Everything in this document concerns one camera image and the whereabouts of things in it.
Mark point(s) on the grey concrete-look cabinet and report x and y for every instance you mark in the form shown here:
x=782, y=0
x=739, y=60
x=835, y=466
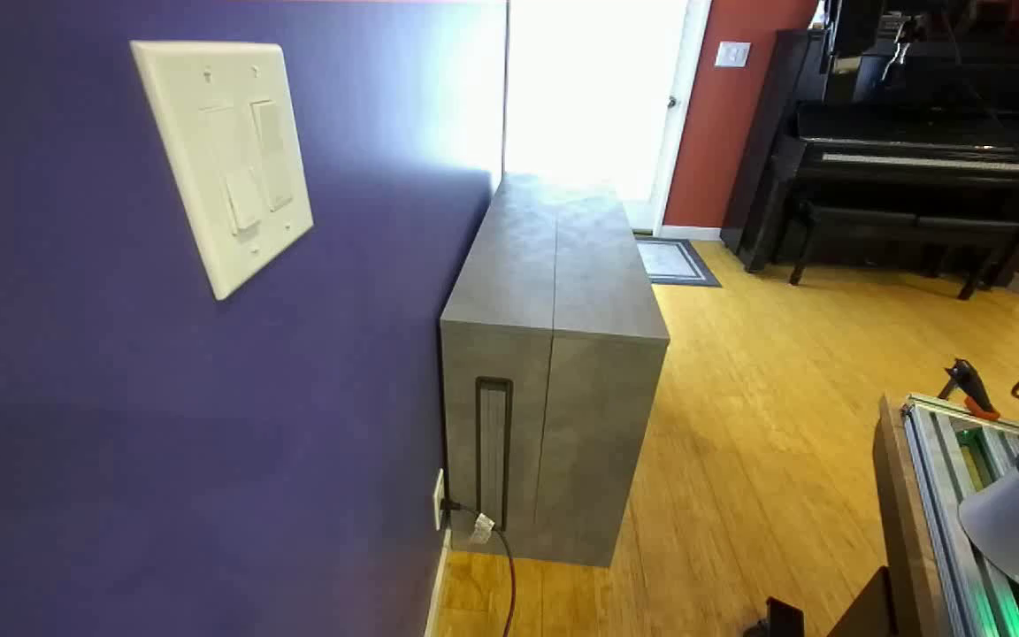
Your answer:
x=582, y=400

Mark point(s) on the white wall outlet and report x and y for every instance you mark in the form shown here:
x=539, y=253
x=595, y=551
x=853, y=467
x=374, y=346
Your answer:
x=435, y=495

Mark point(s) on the small black object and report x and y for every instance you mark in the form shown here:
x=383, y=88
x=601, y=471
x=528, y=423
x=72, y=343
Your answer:
x=781, y=620

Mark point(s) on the white rocker switch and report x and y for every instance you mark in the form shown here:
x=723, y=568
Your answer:
x=246, y=190
x=273, y=153

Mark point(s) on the black upright piano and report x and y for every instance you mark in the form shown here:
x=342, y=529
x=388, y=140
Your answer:
x=920, y=126

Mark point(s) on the grey door mat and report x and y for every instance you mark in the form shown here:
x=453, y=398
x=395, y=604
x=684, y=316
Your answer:
x=674, y=264

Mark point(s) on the orange black clamp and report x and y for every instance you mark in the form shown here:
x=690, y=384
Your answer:
x=970, y=387

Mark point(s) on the white baseboard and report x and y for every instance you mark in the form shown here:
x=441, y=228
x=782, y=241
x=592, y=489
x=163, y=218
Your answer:
x=690, y=230
x=435, y=587

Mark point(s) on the white door frame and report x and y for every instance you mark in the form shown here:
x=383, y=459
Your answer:
x=679, y=116

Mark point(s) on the white double switch wall plate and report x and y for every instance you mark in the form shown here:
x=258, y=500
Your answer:
x=178, y=141

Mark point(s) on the small white wall switch plate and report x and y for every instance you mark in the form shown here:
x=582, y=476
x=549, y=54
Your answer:
x=732, y=54

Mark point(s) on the black piano bench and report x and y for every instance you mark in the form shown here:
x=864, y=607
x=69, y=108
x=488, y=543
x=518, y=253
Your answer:
x=910, y=219

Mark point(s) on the white plug adapter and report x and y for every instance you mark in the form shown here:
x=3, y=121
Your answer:
x=483, y=529

